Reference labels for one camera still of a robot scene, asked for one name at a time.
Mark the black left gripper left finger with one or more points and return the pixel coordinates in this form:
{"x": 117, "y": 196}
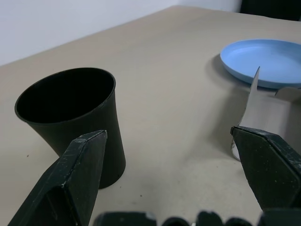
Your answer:
{"x": 70, "y": 179}

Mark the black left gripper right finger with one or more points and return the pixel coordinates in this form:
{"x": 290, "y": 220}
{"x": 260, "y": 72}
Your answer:
{"x": 270, "y": 169}

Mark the white folded cardboard piece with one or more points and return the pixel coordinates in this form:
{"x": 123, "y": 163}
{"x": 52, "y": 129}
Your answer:
{"x": 263, "y": 113}

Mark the black plastic cup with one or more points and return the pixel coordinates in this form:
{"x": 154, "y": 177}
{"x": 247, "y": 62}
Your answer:
{"x": 70, "y": 99}

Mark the round pastel plastic plate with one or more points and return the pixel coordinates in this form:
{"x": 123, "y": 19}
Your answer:
{"x": 258, "y": 56}

